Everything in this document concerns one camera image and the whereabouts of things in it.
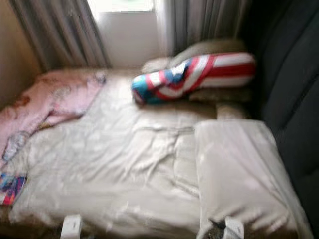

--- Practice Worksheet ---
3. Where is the colourful comic magazine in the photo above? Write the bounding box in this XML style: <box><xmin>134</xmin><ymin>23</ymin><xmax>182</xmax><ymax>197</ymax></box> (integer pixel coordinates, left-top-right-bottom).
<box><xmin>0</xmin><ymin>173</ymin><xmax>27</xmax><ymax>207</ymax></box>

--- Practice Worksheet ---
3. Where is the pink cartoon print blanket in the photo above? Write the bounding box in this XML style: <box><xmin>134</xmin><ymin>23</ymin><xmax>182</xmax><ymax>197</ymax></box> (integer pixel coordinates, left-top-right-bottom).
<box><xmin>0</xmin><ymin>70</ymin><xmax>108</xmax><ymax>165</ymax></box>

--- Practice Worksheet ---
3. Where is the large beige floral pillow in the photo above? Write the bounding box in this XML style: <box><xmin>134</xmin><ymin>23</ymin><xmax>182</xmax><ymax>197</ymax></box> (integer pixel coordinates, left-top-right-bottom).
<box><xmin>194</xmin><ymin>119</ymin><xmax>314</xmax><ymax>237</ymax></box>

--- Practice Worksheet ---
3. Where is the bed with beige floral sheet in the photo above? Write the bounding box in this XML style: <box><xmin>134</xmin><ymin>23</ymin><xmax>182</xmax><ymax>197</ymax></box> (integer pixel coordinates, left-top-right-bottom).
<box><xmin>0</xmin><ymin>67</ymin><xmax>315</xmax><ymax>239</ymax></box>

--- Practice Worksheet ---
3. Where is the small pale patterned cushion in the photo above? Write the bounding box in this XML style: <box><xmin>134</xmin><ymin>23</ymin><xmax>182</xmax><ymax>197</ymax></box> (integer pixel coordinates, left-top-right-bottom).
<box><xmin>217</xmin><ymin>102</ymin><xmax>250</xmax><ymax>120</ymax></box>

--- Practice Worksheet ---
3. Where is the flat beige floral pillow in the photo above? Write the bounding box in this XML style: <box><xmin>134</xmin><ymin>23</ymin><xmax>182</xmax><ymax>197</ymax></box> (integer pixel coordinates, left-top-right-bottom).
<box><xmin>189</xmin><ymin>89</ymin><xmax>252</xmax><ymax>104</ymax></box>

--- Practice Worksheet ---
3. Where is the red white blue striped bolster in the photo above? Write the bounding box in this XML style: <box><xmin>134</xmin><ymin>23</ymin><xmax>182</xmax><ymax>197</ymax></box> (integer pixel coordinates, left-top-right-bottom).
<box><xmin>131</xmin><ymin>52</ymin><xmax>256</xmax><ymax>105</ymax></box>

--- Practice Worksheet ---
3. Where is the dark padded upholstered panel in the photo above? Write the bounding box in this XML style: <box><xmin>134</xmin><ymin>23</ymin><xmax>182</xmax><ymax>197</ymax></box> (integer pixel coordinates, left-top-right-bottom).
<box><xmin>242</xmin><ymin>0</ymin><xmax>319</xmax><ymax>220</ymax></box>

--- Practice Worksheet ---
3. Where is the grey beige pillow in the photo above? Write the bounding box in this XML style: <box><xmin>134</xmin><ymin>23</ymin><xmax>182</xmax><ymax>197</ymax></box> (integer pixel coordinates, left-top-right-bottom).
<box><xmin>141</xmin><ymin>39</ymin><xmax>247</xmax><ymax>74</ymax></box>

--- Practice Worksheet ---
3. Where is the grey curtain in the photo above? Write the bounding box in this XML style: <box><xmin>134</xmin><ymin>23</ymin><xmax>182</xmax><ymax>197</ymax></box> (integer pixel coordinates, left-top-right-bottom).
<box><xmin>167</xmin><ymin>0</ymin><xmax>252</xmax><ymax>55</ymax></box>
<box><xmin>10</xmin><ymin>0</ymin><xmax>111</xmax><ymax>70</ymax></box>

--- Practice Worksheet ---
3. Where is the white sheer curtain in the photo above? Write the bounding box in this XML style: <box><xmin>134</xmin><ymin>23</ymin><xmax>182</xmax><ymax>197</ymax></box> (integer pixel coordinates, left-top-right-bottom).
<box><xmin>152</xmin><ymin>0</ymin><xmax>175</xmax><ymax>53</ymax></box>

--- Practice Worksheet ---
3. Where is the bright window pane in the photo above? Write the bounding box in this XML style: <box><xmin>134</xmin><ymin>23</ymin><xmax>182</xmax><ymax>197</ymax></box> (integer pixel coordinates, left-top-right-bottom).
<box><xmin>87</xmin><ymin>0</ymin><xmax>155</xmax><ymax>13</ymax></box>

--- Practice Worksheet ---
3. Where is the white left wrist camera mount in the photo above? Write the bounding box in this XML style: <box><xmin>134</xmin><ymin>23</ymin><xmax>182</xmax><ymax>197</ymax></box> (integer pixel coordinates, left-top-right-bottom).
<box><xmin>61</xmin><ymin>215</ymin><xmax>82</xmax><ymax>239</ymax></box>

